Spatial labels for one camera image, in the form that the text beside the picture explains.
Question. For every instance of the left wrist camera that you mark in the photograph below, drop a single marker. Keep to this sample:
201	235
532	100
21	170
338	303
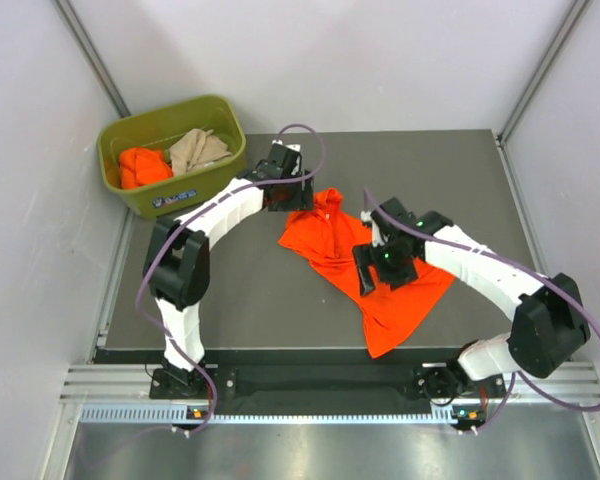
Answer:
283	161

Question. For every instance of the orange t-shirt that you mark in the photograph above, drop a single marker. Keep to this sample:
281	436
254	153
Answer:
325	237

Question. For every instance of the beige shirt in bin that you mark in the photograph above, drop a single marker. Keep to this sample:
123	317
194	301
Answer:
197	149

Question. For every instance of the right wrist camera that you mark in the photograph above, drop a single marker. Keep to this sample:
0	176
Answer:
392	212

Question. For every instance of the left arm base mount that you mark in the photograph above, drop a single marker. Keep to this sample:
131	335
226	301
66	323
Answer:
172	383

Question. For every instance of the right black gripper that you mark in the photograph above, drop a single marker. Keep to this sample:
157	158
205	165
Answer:
368	254

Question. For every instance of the olive green plastic bin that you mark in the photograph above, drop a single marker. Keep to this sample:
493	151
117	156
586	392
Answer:
159	129

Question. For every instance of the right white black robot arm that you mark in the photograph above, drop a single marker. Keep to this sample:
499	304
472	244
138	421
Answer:
546	329

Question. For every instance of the black centre mounting plate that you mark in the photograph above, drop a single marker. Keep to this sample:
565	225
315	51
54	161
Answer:
325	387

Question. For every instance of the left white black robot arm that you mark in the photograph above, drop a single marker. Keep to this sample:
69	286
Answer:
177	268

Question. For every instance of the orange shirt in bin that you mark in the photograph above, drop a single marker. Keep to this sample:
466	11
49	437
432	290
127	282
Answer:
141	167

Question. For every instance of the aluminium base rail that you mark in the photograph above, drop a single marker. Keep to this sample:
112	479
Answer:
121	394

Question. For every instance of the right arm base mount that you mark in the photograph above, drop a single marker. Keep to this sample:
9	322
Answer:
442	384

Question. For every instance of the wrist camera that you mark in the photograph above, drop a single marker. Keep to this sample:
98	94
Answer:
392	212
283	161

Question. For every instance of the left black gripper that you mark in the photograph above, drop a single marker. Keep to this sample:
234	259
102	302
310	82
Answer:
300	202

